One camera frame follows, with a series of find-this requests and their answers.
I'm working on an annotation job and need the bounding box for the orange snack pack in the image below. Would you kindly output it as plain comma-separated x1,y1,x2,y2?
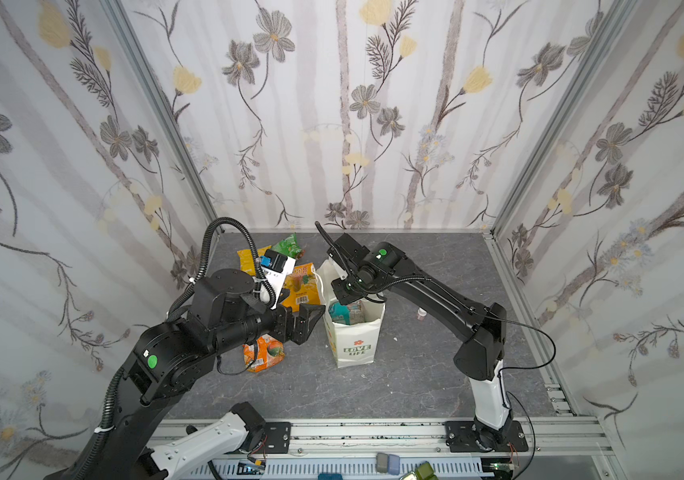
281,263,321,312

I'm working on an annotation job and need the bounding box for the teal mint candy bag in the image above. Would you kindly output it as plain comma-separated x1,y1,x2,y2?
329,300,366,326

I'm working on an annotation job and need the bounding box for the orange Fox's candy bag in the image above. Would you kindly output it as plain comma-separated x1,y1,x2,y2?
243,334,285,373

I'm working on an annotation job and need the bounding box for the white paper shopping bag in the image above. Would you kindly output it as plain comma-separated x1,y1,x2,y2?
316,259,386,369

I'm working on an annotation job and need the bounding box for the yellow chip bag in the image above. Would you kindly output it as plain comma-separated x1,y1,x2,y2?
237,246,270,277

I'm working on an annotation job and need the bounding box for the green snack bag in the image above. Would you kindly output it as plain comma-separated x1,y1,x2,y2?
271,233,304,259

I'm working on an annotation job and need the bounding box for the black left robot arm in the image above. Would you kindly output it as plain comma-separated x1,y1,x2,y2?
51,217,326,479

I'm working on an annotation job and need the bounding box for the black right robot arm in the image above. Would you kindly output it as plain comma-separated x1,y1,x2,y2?
315,222,515,452

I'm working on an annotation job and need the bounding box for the green yellow object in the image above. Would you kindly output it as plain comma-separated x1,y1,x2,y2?
400,462,438,480

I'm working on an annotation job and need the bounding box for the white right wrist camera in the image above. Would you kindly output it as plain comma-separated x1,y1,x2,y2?
331,260,348,279

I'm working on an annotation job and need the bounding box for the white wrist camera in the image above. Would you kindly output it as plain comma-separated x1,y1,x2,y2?
259,248,296,309
331,260,348,279

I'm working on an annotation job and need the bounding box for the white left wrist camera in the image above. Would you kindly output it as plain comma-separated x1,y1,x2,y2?
259,248,296,309

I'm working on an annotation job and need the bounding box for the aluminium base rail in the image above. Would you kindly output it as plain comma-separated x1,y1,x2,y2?
149,417,626,479

